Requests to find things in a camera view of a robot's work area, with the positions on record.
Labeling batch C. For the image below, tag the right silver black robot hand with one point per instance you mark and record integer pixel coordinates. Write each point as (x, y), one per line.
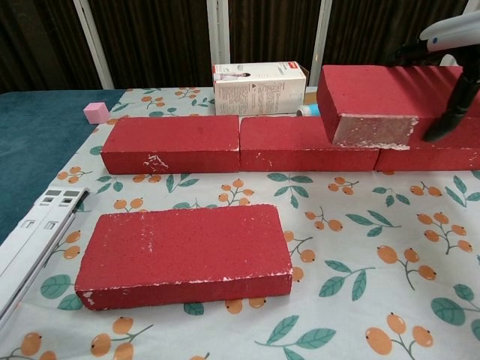
(455, 32)

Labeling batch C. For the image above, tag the red brick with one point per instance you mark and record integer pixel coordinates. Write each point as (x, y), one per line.
(187, 247)
(375, 90)
(168, 142)
(285, 146)
(431, 159)

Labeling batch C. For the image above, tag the clear film roll blue label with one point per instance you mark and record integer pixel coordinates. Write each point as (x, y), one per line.
(309, 110)

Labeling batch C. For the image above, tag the white product carton box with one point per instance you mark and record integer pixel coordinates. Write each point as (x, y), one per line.
(255, 93)

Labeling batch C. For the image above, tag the floral print tablecloth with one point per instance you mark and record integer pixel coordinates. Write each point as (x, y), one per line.
(356, 262)

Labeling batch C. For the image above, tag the small pink cube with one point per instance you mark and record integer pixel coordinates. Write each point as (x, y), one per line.
(95, 112)

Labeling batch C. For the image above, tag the white folded stand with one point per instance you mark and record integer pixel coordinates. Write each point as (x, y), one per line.
(33, 240)

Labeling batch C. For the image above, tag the white partition frame post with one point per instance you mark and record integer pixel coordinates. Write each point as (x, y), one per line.
(93, 45)
(322, 33)
(217, 30)

